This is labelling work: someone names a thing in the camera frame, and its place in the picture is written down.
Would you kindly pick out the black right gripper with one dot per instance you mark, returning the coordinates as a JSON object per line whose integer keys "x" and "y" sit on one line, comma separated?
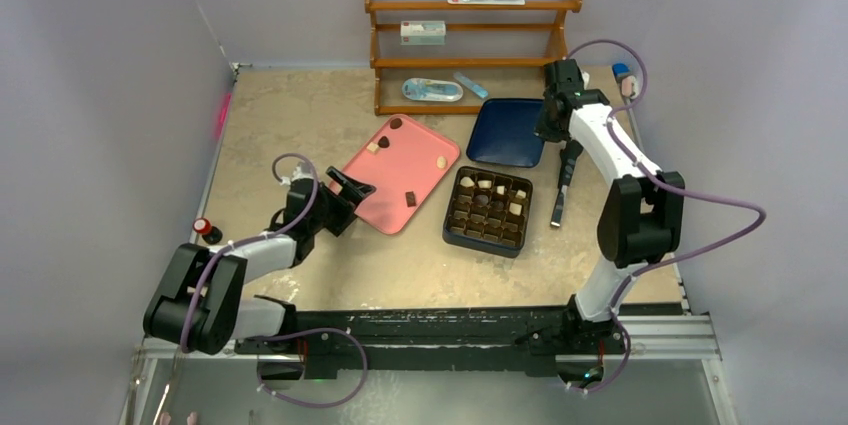
{"x": 568, "y": 148}

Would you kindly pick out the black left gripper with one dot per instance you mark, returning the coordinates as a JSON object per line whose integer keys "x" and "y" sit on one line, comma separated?
{"x": 345, "y": 203}

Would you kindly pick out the black handled metal tongs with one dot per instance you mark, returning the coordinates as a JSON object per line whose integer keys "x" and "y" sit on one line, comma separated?
{"x": 568, "y": 155}

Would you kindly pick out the dark blue tin lid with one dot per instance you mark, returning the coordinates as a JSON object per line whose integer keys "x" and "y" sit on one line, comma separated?
{"x": 504, "y": 133}

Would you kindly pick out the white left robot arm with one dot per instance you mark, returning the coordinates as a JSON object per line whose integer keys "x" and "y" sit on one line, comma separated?
{"x": 198, "y": 304}

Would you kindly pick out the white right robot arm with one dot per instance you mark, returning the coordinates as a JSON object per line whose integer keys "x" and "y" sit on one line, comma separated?
{"x": 640, "y": 222}

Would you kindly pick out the blue chocolate tin box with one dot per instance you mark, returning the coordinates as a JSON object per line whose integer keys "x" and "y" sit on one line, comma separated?
{"x": 480, "y": 228}

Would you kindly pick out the pink plastic tray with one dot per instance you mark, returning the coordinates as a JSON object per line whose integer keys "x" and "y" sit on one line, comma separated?
{"x": 408, "y": 164}

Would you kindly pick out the blue white corner device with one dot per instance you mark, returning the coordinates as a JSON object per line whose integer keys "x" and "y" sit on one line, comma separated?
{"x": 628, "y": 82}

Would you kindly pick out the light blue small tube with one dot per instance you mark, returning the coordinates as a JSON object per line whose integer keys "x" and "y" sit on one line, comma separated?
{"x": 471, "y": 85}

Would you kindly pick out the light blue oval package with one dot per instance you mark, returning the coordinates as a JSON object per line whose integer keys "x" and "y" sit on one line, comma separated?
{"x": 429, "y": 90}

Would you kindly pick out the wooden shelf rack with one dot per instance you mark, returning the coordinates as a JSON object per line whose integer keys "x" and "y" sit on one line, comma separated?
{"x": 477, "y": 36}

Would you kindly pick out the red black button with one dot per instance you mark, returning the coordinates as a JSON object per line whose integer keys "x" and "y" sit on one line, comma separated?
{"x": 209, "y": 233}

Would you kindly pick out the white green small box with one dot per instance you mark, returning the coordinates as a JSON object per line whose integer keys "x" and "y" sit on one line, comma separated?
{"x": 422, "y": 33}

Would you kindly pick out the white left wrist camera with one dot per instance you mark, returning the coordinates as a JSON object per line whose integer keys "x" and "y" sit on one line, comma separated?
{"x": 300, "y": 172}

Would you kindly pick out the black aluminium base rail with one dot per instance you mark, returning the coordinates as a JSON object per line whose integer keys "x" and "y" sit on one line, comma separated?
{"x": 537, "y": 341}

